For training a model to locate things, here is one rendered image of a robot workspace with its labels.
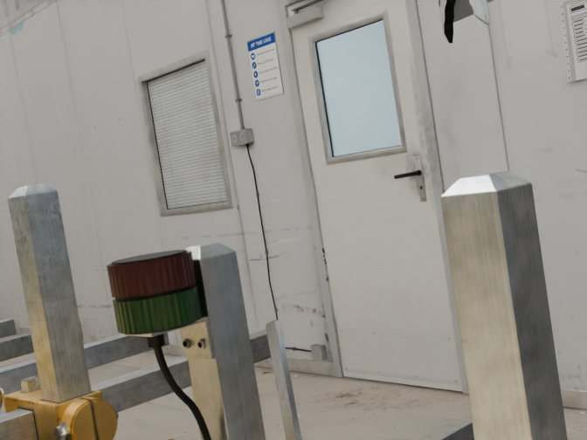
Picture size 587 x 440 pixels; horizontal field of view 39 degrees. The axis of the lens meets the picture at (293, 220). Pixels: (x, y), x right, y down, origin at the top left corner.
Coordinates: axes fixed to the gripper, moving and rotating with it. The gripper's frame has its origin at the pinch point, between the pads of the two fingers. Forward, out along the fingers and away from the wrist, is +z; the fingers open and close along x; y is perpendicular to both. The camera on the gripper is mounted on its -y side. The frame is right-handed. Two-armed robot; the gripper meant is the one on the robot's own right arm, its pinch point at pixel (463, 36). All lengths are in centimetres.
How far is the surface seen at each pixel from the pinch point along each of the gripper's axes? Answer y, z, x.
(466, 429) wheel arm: -21, 46, -38
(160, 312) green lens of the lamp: -50, 25, -64
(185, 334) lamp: -49, 27, -58
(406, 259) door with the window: 68, 66, 276
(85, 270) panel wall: -114, 68, 590
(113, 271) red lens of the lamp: -53, 21, -62
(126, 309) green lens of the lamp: -53, 24, -63
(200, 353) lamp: -48, 29, -60
